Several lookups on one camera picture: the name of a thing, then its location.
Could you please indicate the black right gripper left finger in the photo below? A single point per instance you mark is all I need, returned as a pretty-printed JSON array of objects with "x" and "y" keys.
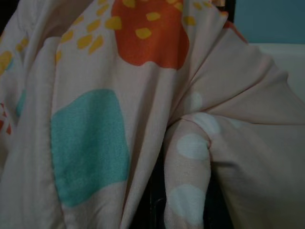
[{"x": 156, "y": 202}]

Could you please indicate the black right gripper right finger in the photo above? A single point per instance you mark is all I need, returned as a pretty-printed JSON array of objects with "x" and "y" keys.
[{"x": 218, "y": 205}]

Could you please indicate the pink patterned pillow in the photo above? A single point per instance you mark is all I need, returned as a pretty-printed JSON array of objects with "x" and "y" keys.
[{"x": 95, "y": 124}]

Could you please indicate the beige sheeted bed mattress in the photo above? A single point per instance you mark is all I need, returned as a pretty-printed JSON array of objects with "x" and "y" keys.
[{"x": 283, "y": 55}]

